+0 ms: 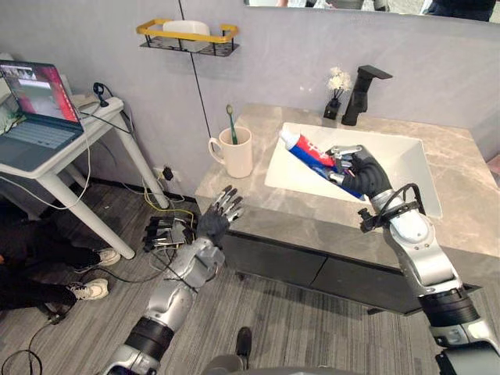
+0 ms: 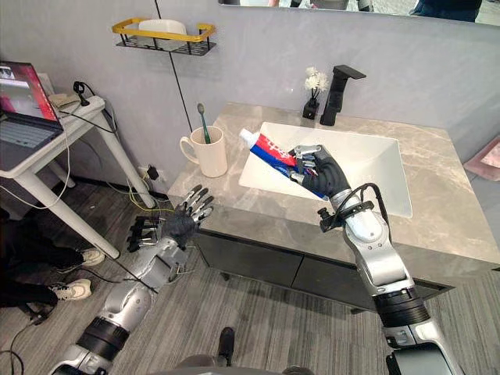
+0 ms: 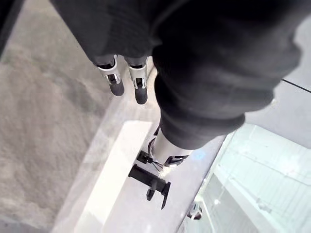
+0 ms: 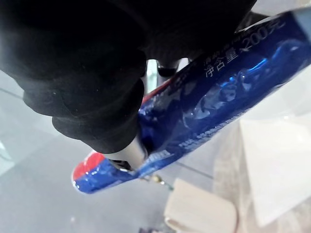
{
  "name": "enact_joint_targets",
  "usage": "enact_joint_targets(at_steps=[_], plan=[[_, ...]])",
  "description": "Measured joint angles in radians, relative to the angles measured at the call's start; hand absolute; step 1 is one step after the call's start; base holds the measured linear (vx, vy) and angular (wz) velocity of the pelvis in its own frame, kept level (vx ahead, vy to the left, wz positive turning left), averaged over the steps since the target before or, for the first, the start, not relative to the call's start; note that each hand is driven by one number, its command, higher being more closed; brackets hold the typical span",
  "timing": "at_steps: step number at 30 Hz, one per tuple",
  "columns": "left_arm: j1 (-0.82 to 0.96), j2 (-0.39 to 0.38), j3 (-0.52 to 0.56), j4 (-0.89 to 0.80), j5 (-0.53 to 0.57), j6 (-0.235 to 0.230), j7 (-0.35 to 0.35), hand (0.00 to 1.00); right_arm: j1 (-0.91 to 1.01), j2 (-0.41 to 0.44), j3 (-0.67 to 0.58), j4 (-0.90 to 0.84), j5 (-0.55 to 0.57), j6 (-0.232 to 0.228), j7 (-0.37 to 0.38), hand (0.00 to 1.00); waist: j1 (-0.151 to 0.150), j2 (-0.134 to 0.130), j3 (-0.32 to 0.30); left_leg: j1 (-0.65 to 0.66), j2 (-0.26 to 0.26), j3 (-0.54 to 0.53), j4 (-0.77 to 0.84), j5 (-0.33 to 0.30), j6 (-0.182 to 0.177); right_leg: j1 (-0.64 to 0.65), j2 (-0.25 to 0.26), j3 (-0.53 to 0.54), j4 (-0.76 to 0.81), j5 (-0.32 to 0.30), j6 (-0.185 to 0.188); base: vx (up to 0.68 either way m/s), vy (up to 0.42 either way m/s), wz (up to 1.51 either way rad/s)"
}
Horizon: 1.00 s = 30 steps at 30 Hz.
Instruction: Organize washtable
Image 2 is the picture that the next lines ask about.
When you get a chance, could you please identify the yellow black wall shelf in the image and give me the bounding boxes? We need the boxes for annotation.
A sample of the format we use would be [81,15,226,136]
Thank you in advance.
[112,17,217,59]

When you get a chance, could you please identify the black hanging cable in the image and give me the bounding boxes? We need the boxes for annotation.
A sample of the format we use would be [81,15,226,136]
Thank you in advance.
[154,0,193,133]

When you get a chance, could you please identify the open laptop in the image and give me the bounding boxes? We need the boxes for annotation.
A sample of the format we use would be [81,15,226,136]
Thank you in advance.
[0,61,65,170]

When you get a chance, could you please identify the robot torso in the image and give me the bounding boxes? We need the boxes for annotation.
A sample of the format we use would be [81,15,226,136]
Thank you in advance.
[148,353,313,375]

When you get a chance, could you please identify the white soap dish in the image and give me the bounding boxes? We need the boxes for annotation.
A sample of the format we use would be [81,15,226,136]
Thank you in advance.
[137,18,188,35]

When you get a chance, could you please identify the robot dark foot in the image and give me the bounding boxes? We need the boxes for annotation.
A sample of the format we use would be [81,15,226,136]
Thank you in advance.
[216,327,237,368]

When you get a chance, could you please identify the green toothbrush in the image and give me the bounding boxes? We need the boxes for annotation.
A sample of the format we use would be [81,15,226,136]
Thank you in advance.
[196,102,213,145]

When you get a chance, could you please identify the red white blue toothpaste tube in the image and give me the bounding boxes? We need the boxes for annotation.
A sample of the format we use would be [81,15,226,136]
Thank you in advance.
[239,128,329,201]

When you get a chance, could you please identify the white side table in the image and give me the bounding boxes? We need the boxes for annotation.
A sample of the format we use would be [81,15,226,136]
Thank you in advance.
[0,93,156,259]

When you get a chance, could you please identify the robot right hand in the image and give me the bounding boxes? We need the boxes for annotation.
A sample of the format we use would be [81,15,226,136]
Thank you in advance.
[287,144,351,202]

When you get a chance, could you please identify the cream ceramic mug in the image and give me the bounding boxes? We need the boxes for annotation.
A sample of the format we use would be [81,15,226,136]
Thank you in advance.
[179,125,229,179]

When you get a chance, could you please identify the white rectangular sink basin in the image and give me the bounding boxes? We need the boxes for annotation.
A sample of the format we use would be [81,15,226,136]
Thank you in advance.
[238,121,413,219]

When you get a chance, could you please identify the black faucet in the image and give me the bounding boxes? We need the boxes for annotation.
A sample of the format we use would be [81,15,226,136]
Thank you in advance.
[320,65,367,127]

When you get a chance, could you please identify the wall mirror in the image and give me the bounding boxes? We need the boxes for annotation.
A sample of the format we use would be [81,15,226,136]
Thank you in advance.
[217,0,500,27]

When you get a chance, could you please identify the pink bath mat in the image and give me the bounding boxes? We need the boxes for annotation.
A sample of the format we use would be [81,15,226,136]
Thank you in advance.
[463,137,500,181]

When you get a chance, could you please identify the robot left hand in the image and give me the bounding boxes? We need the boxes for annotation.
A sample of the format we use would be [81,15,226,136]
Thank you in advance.
[162,184,216,252]

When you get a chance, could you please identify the grey marble vanity cabinet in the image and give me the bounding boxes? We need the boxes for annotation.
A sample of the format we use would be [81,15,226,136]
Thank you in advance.
[166,102,500,313]

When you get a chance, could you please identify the white flowers in black vase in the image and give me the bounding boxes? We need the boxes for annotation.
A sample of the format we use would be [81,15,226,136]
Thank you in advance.
[302,66,330,120]

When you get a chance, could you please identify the person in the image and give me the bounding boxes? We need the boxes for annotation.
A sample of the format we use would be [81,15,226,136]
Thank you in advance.
[0,209,106,320]

